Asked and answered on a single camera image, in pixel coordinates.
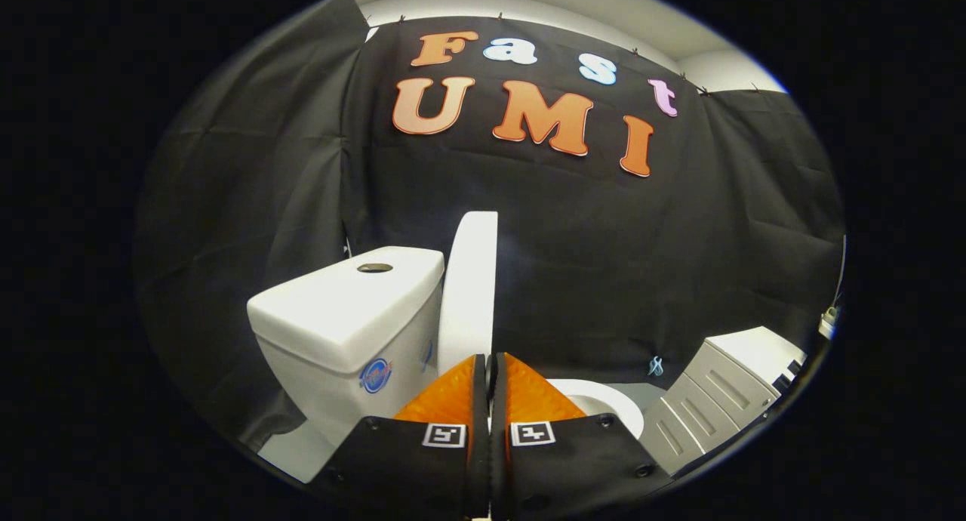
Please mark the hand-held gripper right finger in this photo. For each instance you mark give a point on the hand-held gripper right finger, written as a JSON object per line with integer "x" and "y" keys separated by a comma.
{"x": 499, "y": 445}

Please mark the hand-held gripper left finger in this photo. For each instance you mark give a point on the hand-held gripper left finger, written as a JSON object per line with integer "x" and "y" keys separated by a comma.
{"x": 480, "y": 445}

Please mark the white toilet lid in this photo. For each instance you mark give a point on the white toilet lid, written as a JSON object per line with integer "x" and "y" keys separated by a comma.
{"x": 469, "y": 294}

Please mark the white ceramic toilet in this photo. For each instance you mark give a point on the white ceramic toilet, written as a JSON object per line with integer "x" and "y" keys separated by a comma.
{"x": 339, "y": 317}

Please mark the small pale blue clip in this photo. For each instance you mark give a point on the small pale blue clip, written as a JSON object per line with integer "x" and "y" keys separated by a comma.
{"x": 655, "y": 366}

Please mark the white panelled cabinet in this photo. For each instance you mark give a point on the white panelled cabinet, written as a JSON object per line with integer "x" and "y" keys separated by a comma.
{"x": 717, "y": 385}

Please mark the black backdrop cloth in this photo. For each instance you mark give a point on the black backdrop cloth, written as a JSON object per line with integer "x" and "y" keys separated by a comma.
{"x": 604, "y": 242}

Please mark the white wall shelf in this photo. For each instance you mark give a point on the white wall shelf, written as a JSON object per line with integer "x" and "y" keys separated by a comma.
{"x": 829, "y": 323}

